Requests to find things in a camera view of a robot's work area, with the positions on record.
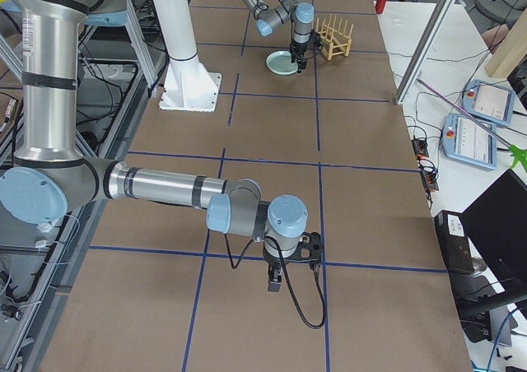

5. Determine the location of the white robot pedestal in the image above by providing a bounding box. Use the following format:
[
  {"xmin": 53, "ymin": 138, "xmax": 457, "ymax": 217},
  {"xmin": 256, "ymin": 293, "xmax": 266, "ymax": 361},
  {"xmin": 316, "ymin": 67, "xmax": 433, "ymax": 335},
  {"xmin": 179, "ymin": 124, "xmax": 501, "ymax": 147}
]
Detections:
[{"xmin": 153, "ymin": 0, "xmax": 222, "ymax": 113}]

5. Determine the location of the teach pendant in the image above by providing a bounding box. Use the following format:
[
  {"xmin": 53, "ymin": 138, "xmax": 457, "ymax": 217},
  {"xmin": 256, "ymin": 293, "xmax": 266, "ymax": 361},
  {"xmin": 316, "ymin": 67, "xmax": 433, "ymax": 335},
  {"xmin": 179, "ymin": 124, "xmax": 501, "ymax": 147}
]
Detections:
[
  {"xmin": 441, "ymin": 113, "xmax": 497, "ymax": 170},
  {"xmin": 462, "ymin": 79, "xmax": 515, "ymax": 127}
]

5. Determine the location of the black monitor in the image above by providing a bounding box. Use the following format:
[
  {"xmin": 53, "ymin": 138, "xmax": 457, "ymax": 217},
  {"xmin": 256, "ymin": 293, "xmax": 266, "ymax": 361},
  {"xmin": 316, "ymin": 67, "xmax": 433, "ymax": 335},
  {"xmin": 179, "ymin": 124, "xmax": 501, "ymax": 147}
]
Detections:
[{"xmin": 460, "ymin": 170, "xmax": 526, "ymax": 290}]

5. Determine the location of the near teach pendant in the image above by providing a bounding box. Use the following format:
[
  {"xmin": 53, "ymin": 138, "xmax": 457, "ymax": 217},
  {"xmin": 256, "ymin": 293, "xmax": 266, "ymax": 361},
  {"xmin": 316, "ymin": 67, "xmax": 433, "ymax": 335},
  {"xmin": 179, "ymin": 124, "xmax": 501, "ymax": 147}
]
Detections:
[{"xmin": 441, "ymin": 113, "xmax": 497, "ymax": 170}]

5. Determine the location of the grabber stick tool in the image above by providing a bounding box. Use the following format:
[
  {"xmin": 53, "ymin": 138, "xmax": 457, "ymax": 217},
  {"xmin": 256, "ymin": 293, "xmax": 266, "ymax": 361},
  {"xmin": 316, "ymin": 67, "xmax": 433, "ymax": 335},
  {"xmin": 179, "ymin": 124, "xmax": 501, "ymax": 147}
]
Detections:
[{"xmin": 417, "ymin": 78, "xmax": 527, "ymax": 170}]

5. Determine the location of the black usb hub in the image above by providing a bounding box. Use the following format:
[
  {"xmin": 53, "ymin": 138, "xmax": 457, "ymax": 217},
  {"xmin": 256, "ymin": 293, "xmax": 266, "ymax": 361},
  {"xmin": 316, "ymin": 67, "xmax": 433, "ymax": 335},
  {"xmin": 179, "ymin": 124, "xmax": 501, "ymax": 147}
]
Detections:
[{"xmin": 411, "ymin": 137, "xmax": 429, "ymax": 159}]

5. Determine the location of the far teach pendant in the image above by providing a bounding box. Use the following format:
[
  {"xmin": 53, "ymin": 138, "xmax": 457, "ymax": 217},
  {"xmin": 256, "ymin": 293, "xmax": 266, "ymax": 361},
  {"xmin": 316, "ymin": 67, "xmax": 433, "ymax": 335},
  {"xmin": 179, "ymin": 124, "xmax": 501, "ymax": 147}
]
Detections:
[{"xmin": 462, "ymin": 79, "xmax": 515, "ymax": 127}]

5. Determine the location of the black box with label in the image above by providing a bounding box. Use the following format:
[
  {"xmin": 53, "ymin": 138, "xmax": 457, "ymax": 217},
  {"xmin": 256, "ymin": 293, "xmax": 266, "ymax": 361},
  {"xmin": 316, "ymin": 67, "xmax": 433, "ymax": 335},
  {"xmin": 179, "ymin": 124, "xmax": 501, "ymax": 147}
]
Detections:
[{"xmin": 434, "ymin": 210, "xmax": 474, "ymax": 275}]

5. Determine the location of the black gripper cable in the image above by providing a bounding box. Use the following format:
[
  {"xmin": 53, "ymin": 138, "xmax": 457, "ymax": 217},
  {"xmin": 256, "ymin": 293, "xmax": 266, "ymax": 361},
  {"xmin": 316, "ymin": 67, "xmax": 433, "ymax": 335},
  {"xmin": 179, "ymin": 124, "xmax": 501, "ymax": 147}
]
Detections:
[{"xmin": 224, "ymin": 230, "xmax": 329, "ymax": 330}]

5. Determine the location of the wooden plate rack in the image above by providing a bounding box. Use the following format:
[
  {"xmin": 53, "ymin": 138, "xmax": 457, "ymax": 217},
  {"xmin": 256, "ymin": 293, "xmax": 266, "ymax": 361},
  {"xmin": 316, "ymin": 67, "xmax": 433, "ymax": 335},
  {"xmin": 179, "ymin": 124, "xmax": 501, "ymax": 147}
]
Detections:
[{"xmin": 315, "ymin": 14, "xmax": 354, "ymax": 61}]

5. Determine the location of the light green plate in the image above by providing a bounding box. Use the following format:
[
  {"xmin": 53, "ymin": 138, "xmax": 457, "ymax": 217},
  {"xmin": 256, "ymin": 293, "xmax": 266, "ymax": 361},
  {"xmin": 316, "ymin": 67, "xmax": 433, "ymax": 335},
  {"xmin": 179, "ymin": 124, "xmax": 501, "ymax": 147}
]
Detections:
[{"xmin": 266, "ymin": 50, "xmax": 298, "ymax": 76}]

